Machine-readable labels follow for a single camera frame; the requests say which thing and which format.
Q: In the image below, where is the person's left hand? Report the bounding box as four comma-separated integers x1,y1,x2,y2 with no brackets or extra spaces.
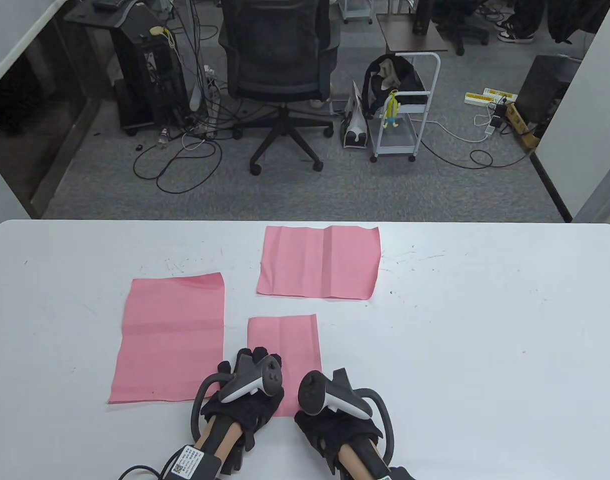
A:
201,347,285,451

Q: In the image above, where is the person's right hand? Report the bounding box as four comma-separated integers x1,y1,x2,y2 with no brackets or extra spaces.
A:
294,406,385,475

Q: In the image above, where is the grey hand controller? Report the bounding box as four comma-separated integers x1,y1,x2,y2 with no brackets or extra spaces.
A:
298,368,394,461
191,354,284,441

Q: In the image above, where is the pink paper sheet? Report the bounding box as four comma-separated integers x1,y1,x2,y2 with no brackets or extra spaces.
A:
247,314,322,418

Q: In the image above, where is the pink cloth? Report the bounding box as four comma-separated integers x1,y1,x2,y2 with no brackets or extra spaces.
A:
257,226,382,301
108,272,226,404

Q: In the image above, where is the person's left forearm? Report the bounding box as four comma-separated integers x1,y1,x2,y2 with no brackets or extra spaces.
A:
192,417,243,456

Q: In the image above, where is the white rolling cart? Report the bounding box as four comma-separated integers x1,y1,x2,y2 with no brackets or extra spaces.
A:
369,51,442,163

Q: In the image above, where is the white shopping bag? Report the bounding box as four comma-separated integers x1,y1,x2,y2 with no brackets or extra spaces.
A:
340,80,370,150

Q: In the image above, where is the yellow toy figure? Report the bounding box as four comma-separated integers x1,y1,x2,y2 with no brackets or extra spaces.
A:
382,89,402,130

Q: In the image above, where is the black computer tower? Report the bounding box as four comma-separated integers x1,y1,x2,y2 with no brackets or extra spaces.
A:
135,36,192,130

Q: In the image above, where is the black bag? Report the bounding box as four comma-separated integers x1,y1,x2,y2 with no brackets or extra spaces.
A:
361,55,429,120

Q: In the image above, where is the black mesh office chair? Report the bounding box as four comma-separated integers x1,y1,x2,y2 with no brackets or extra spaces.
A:
218,0,341,176

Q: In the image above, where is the brown side table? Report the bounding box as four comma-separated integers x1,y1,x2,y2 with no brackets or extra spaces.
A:
376,13,449,55

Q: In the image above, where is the black computer case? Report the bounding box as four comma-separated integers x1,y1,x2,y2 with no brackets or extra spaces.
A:
515,54,583,126

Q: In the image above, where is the black swivel chair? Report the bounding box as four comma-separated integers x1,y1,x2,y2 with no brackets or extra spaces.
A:
432,0,490,56

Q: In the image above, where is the black bottle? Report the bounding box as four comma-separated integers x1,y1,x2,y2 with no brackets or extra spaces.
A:
413,0,431,36

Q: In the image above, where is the small white cart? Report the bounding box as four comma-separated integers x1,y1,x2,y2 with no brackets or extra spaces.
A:
339,0,375,25

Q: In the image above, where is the black hanging garment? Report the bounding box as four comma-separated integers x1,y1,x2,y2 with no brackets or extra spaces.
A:
547,0,610,45

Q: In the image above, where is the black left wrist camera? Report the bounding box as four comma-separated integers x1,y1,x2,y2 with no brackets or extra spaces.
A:
161,444,224,480

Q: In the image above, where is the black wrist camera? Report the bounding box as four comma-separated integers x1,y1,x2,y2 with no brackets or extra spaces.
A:
161,444,224,480
370,466,415,480

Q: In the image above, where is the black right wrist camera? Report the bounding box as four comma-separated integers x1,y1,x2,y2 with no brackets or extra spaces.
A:
370,466,415,480

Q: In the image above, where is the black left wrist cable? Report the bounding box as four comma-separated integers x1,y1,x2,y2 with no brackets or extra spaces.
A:
117,447,185,480

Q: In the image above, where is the black looped floor cable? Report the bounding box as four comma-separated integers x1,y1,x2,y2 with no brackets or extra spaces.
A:
133,135,223,195

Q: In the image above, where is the white floor cable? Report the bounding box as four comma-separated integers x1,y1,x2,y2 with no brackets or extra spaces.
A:
425,114,496,144

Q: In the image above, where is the tangle of hanging cables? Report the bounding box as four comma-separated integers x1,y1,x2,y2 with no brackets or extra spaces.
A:
160,0,223,141

